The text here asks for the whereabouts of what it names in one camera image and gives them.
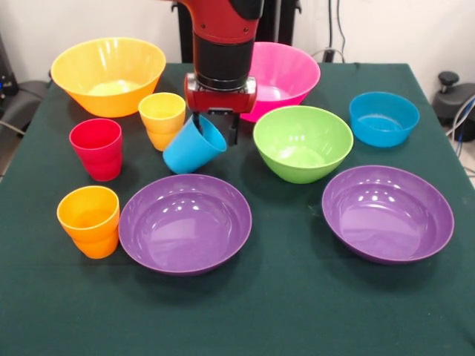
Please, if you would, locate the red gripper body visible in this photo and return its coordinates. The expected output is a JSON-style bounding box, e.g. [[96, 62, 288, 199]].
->
[[184, 73, 258, 116]]

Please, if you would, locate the blue plastic cup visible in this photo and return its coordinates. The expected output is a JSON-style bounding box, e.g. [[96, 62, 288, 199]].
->
[[162, 114, 228, 174]]

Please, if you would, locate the large pink plastic bowl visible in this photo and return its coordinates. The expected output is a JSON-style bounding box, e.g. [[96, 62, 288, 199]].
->
[[239, 41, 321, 123]]

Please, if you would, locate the shallow purple plastic bowl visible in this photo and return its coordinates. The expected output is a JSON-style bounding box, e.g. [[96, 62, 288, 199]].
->
[[321, 165, 456, 266], [118, 173, 253, 277]]

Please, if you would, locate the small blue plastic bowl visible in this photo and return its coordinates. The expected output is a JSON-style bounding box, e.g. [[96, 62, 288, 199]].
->
[[348, 91, 421, 148]]

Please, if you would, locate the yellow orange plastic cup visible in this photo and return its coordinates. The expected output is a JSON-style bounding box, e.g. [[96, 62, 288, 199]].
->
[[137, 92, 187, 153]]

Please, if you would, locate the green plastic bowl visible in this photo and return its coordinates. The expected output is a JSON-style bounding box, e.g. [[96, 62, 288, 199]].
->
[[252, 105, 354, 185]]

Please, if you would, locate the large orange plastic bowl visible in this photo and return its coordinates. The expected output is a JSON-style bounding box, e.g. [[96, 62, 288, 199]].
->
[[50, 36, 167, 119]]

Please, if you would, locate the red plastic cup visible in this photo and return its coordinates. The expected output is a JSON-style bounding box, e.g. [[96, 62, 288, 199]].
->
[[68, 118, 124, 182]]

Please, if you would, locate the black grey chair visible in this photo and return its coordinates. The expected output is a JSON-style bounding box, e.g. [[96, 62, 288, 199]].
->
[[0, 79, 51, 135]]

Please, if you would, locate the dark green tablecloth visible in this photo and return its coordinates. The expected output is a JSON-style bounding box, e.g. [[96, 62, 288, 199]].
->
[[0, 62, 475, 356]]

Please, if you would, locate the black equipment box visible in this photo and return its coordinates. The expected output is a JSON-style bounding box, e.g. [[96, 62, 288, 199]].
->
[[0, 35, 19, 98]]

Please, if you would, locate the black stand with knob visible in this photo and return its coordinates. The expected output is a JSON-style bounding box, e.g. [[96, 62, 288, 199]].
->
[[432, 71, 475, 127]]

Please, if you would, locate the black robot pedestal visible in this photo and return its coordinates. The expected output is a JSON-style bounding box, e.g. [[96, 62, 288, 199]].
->
[[171, 0, 302, 64]]

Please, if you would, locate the black wall cable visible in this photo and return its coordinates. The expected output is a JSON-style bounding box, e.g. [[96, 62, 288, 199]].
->
[[327, 0, 334, 50], [335, 0, 348, 63]]

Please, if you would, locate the light blue cable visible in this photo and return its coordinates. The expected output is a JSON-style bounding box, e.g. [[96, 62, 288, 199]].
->
[[445, 94, 475, 140]]

